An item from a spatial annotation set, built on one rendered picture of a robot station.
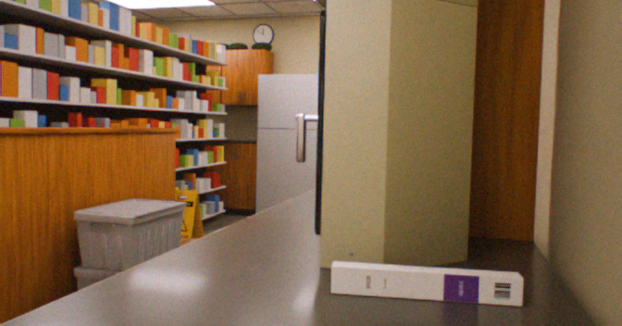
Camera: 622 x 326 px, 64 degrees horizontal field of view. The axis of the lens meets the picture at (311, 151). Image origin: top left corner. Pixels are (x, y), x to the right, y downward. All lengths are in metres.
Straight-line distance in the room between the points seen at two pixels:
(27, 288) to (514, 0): 2.74
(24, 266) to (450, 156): 2.56
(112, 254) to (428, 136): 2.44
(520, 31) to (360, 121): 0.51
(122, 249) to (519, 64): 2.40
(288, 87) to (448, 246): 5.19
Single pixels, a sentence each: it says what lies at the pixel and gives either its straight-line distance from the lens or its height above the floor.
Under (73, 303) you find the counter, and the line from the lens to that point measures 0.77.
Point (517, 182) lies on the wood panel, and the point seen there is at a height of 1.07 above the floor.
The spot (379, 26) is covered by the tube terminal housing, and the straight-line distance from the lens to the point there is 0.85.
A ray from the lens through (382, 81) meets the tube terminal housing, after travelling 0.84.
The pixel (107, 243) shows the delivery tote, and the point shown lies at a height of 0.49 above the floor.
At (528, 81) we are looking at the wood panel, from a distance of 1.21.
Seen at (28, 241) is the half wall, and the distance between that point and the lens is 3.10.
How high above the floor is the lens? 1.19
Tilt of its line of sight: 3 degrees down
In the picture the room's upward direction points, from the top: 1 degrees clockwise
